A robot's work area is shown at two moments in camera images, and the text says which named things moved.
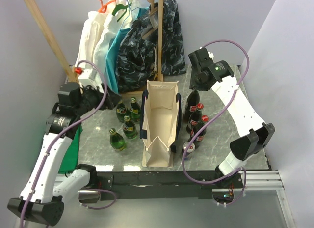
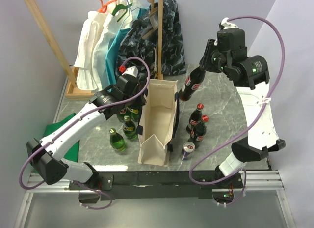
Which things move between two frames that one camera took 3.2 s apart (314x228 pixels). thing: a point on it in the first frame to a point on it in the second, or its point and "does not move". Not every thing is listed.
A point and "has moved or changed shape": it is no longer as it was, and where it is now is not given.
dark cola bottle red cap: [193, 100] has moved or changed shape
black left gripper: [111, 100] to [141, 102]
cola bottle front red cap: [205, 119] does not move
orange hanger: [103, 8] does not move
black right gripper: [194, 85] to [211, 46]
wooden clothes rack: [72, 73] does not move
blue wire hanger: [129, 8] does not move
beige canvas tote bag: [160, 114] does not move
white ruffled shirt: [91, 27] does not move
